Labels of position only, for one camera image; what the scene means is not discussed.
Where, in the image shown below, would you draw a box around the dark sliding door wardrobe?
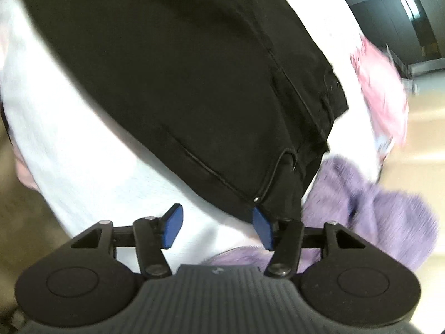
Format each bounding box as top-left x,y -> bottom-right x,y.
327,0 -> 445,77

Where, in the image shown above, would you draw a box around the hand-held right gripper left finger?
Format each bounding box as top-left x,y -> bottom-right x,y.
70,204 -> 184,279

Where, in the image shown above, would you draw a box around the pink pillow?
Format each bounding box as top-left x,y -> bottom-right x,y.
349,35 -> 411,154

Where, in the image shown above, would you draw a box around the purple fluffy garment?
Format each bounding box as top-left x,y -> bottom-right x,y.
204,156 -> 439,276

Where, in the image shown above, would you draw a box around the black pants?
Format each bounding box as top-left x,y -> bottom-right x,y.
10,0 -> 349,225

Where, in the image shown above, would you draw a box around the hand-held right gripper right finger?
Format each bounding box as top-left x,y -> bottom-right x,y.
253,207 -> 367,279

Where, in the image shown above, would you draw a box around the cream padded headboard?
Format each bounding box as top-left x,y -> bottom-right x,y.
380,61 -> 445,270

